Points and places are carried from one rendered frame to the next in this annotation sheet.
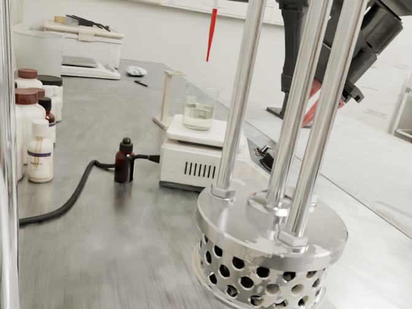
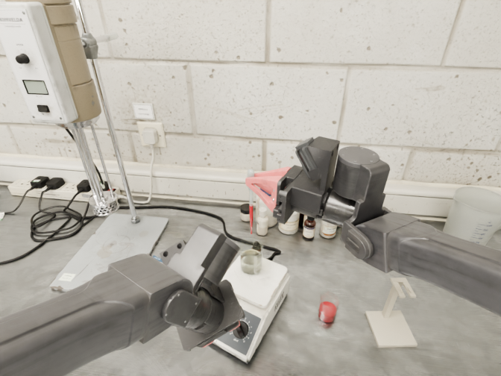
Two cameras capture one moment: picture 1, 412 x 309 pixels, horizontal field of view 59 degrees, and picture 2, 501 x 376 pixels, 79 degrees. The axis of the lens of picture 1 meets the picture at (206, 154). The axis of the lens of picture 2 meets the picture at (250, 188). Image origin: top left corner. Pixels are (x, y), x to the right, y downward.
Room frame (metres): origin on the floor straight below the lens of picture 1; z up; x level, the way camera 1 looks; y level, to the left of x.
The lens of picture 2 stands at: (0.79, -0.40, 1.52)
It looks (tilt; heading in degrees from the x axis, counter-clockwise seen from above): 33 degrees down; 120
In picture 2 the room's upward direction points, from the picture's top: straight up
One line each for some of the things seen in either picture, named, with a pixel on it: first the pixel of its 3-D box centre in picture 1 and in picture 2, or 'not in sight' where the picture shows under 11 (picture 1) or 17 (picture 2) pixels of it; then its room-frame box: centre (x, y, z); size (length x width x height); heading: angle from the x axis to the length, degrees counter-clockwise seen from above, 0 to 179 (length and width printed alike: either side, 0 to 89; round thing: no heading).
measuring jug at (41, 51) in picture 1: (38, 61); (476, 221); (1.01, 0.50, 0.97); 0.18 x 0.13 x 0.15; 28
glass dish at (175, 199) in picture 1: (175, 198); not in sight; (0.45, 0.03, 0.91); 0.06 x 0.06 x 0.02
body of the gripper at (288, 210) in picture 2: not in sight; (307, 198); (0.66, 0.02, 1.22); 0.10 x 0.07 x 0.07; 90
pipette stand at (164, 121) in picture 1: (176, 98); (396, 310); (0.86, 0.09, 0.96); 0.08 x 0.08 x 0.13; 31
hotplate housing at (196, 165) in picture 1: (218, 157); (247, 298); (0.57, -0.02, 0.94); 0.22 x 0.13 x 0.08; 90
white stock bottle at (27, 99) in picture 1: (24, 125); (289, 214); (0.53, 0.29, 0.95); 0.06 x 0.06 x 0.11
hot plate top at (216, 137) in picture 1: (206, 130); (253, 277); (0.57, 0.00, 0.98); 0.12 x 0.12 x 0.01; 0
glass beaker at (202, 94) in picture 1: (201, 106); (250, 257); (0.55, 0.02, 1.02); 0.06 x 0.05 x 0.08; 66
